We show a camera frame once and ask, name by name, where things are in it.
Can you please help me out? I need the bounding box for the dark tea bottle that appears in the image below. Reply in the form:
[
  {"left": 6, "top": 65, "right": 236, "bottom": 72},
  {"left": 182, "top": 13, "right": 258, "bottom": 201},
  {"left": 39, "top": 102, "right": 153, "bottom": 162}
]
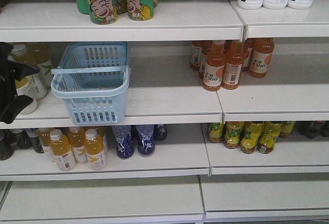
[
  {"left": 0, "top": 129, "right": 14, "bottom": 161},
  {"left": 10, "top": 128, "right": 32, "bottom": 149},
  {"left": 26, "top": 128, "right": 44, "bottom": 154}
]

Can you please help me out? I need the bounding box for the white supermarket shelf unit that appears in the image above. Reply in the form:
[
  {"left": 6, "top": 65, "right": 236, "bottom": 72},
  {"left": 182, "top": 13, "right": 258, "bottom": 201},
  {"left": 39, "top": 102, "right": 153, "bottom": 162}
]
[{"left": 1, "top": 0, "right": 328, "bottom": 223}]

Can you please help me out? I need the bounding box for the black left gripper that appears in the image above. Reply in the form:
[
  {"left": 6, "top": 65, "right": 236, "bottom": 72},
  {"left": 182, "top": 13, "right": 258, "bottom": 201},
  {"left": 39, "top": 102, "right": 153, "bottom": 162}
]
[{"left": 1, "top": 42, "right": 39, "bottom": 124}]

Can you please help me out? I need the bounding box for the orange juice bottle C100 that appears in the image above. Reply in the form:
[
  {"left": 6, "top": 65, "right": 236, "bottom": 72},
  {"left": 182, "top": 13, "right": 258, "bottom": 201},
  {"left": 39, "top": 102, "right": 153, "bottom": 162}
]
[
  {"left": 221, "top": 40, "right": 245, "bottom": 90},
  {"left": 203, "top": 40, "right": 226, "bottom": 91},
  {"left": 248, "top": 38, "right": 275, "bottom": 78}
]

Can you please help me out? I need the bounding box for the light blue plastic basket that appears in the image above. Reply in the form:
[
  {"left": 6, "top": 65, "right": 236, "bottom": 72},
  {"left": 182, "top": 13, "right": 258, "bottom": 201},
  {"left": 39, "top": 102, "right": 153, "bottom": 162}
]
[{"left": 51, "top": 42, "right": 131, "bottom": 126}]

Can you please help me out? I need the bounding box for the blue sports drink bottle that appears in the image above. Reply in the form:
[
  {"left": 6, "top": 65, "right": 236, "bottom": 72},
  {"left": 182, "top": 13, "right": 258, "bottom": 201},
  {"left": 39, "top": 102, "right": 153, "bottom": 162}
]
[
  {"left": 136, "top": 124, "right": 155, "bottom": 156},
  {"left": 112, "top": 125, "right": 134, "bottom": 159}
]

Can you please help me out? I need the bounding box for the orange vitamin drink bottle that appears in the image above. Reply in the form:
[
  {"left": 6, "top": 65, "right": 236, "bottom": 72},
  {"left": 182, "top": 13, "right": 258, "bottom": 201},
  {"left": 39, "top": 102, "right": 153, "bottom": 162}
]
[
  {"left": 84, "top": 128, "right": 106, "bottom": 170},
  {"left": 38, "top": 127, "right": 55, "bottom": 162},
  {"left": 50, "top": 129, "right": 76, "bottom": 171},
  {"left": 68, "top": 127, "right": 87, "bottom": 163}
]

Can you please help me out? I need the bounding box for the pale yellow drink bottle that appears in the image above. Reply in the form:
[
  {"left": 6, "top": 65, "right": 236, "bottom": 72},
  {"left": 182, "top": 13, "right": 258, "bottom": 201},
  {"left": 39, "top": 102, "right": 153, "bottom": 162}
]
[
  {"left": 27, "top": 42, "right": 53, "bottom": 87},
  {"left": 11, "top": 43, "right": 47, "bottom": 100},
  {"left": 15, "top": 77, "right": 37, "bottom": 115}
]

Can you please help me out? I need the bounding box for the dark cola bottle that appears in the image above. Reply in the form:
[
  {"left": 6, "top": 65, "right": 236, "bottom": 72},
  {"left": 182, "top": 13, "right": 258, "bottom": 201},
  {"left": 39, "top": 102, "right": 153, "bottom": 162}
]
[{"left": 298, "top": 121, "right": 325, "bottom": 139}]

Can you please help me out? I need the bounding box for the yellow lemon tea bottle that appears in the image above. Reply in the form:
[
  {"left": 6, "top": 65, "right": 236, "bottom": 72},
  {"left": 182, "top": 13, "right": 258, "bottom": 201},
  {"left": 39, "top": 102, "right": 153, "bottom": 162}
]
[
  {"left": 257, "top": 121, "right": 282, "bottom": 154},
  {"left": 207, "top": 122, "right": 225, "bottom": 143},
  {"left": 224, "top": 121, "right": 245, "bottom": 149},
  {"left": 240, "top": 121, "right": 265, "bottom": 154}
]

